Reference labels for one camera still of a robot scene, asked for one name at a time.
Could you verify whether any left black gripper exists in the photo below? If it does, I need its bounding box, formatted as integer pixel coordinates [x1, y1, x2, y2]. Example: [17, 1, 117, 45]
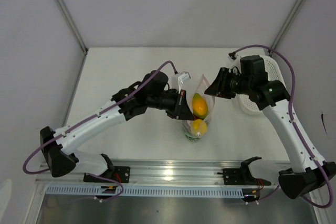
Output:
[148, 88, 195, 121]

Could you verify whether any left aluminium frame post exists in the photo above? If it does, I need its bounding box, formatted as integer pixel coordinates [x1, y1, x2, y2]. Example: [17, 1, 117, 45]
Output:
[39, 0, 88, 53]

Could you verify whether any orange yellow toy mango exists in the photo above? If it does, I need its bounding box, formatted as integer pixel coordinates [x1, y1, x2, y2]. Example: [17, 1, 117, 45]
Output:
[192, 93, 208, 119]

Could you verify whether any yellow toy lemon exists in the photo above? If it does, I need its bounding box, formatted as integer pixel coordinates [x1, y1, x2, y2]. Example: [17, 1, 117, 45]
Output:
[191, 119, 208, 137]

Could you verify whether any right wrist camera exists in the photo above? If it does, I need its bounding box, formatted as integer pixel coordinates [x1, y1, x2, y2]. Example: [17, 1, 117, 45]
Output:
[228, 52, 241, 70]

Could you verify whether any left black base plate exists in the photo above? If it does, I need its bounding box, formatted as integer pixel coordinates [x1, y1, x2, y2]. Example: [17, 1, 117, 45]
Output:
[83, 166, 131, 183]

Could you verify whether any clear pink-dotted zip bag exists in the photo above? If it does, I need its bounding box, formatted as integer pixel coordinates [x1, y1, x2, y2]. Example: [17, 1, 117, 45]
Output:
[182, 74, 215, 142]

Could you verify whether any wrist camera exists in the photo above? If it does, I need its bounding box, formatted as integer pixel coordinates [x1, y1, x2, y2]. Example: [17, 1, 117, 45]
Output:
[228, 52, 241, 70]
[171, 71, 191, 93]

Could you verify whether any green toy cabbage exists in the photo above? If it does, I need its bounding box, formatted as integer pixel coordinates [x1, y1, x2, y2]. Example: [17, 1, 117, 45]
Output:
[183, 127, 204, 142]

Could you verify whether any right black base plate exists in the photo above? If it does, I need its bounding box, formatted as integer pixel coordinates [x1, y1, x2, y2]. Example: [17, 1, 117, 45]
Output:
[217, 168, 249, 185]

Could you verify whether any white slotted cable duct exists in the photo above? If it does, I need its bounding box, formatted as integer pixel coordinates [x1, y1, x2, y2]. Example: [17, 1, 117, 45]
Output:
[45, 185, 244, 199]

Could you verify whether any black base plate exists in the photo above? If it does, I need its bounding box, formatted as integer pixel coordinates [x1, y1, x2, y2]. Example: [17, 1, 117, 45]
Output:
[217, 168, 249, 185]
[83, 166, 131, 183]

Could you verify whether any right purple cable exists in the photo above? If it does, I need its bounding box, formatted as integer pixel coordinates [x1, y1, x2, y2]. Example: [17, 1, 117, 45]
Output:
[233, 45, 333, 209]

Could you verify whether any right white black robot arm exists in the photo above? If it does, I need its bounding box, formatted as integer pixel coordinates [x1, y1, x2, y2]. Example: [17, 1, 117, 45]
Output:
[204, 55, 335, 199]

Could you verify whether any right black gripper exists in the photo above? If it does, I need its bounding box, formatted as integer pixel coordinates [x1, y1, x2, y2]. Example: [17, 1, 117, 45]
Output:
[204, 67, 253, 100]

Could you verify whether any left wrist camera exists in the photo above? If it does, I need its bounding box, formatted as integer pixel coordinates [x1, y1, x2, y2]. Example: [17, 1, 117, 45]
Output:
[171, 71, 191, 93]

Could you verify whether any white plastic basket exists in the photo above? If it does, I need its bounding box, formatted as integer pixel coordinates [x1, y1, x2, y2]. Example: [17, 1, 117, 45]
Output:
[230, 55, 290, 115]

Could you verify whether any aluminium mounting rail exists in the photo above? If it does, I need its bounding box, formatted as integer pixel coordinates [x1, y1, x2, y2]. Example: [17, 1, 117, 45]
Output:
[35, 159, 289, 187]

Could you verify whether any aluminium frame post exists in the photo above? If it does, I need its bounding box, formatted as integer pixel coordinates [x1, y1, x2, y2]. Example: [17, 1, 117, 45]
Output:
[270, 0, 307, 49]
[39, 0, 88, 53]

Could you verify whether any right aluminium frame post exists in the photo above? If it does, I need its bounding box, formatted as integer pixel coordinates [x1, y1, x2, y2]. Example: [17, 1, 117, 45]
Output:
[270, 0, 307, 49]

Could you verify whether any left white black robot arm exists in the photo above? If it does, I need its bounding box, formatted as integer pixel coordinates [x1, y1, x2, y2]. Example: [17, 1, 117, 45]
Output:
[40, 71, 194, 182]

